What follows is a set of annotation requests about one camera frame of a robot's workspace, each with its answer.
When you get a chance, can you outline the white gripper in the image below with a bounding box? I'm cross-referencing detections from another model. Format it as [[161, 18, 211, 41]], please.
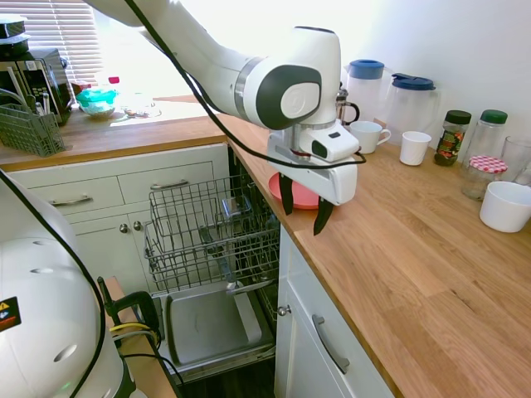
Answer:
[[266, 131, 360, 237]]

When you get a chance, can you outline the pink red plate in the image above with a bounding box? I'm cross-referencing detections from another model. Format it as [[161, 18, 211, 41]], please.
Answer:
[[268, 172, 338, 211]]

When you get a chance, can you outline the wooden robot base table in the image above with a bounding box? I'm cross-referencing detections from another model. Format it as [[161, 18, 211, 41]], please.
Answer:
[[102, 276, 180, 398]]

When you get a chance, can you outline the open dishwasher door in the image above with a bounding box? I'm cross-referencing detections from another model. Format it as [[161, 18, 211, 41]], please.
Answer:
[[151, 283, 277, 385]]

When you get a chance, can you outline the glass container in rack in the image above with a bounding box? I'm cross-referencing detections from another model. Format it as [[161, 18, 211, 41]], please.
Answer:
[[221, 196, 251, 220]]

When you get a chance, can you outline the glass french press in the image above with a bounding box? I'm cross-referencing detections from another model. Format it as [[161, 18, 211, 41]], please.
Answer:
[[334, 87, 361, 128]]

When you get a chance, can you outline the white drawer front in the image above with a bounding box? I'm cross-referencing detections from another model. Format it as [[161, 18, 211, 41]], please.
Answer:
[[116, 158, 229, 205], [7, 172, 126, 217]]

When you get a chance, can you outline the tall blue lidded pitcher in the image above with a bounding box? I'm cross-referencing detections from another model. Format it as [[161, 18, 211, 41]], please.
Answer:
[[344, 58, 387, 124]]

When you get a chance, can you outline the wide blue lidded pitcher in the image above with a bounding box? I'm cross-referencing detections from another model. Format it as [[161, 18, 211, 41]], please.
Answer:
[[385, 72, 440, 138]]

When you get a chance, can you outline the white cabinet door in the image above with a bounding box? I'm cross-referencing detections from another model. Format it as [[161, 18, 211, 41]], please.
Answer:
[[272, 226, 402, 398]]

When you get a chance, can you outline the black lidded spice jar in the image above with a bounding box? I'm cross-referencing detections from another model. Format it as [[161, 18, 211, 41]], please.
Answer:
[[433, 109, 473, 168]]

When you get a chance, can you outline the checkered lid glass jar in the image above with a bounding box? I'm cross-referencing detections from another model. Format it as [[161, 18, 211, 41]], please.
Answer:
[[460, 154, 509, 202]]

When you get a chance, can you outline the clear glass dish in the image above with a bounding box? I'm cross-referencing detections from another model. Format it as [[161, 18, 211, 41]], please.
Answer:
[[121, 98, 163, 120]]

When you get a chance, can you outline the black mounting clamp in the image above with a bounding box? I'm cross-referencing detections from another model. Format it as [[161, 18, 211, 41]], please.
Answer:
[[96, 276, 162, 346]]

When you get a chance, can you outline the green lidded clear jar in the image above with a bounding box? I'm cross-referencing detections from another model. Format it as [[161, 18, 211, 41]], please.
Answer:
[[471, 109, 509, 167]]

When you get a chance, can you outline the white ceramic bowl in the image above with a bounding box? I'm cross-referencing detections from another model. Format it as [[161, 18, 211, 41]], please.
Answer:
[[479, 180, 531, 234]]

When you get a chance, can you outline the clear drinking glass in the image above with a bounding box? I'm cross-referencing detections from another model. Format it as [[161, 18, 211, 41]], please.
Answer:
[[503, 135, 531, 187]]

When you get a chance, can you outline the teal lidded food container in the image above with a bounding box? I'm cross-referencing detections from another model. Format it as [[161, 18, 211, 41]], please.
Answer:
[[75, 87, 120, 120]]

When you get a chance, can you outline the window blind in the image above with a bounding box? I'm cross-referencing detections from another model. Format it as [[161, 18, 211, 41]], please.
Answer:
[[20, 0, 103, 84]]

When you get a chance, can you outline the grey plastic cutlery basket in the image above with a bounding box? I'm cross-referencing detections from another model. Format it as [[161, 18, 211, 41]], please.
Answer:
[[0, 102, 68, 158]]

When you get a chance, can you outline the black coffee machine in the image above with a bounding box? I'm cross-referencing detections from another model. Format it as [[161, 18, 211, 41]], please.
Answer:
[[0, 46, 72, 126]]

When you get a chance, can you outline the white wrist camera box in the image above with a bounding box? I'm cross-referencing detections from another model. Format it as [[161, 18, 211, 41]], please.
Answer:
[[309, 124, 361, 163]]

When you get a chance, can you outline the white mug with handle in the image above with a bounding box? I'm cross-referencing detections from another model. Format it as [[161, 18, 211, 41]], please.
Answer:
[[348, 120, 392, 155]]

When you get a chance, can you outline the black handled utensil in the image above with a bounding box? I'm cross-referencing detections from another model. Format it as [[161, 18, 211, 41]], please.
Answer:
[[197, 225, 245, 292]]

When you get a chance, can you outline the wire dishwasher lower rack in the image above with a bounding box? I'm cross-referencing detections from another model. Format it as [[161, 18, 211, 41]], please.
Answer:
[[256, 282, 280, 325]]

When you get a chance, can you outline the wire dishwasher rack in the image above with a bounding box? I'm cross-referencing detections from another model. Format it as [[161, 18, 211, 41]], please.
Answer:
[[144, 175, 281, 294], [256, 282, 280, 325]]

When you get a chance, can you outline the wire dishwasher upper rack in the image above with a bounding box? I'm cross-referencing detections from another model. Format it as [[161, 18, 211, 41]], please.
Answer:
[[144, 175, 281, 294]]

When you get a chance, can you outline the white handleless cup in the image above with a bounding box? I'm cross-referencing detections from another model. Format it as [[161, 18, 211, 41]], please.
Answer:
[[398, 130, 433, 167]]

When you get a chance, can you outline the metal drawer handle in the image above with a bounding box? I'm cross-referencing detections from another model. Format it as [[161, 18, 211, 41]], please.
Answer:
[[149, 178, 190, 192], [48, 195, 94, 207]]

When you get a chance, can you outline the metal cabinet door handle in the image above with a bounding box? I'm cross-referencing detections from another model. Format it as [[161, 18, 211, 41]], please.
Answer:
[[311, 313, 351, 376]]

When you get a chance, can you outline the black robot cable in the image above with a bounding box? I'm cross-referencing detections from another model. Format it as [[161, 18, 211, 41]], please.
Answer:
[[0, 0, 368, 398]]

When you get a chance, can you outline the yellow cable bundle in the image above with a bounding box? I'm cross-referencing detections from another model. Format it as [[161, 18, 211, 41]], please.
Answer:
[[109, 322, 162, 346]]

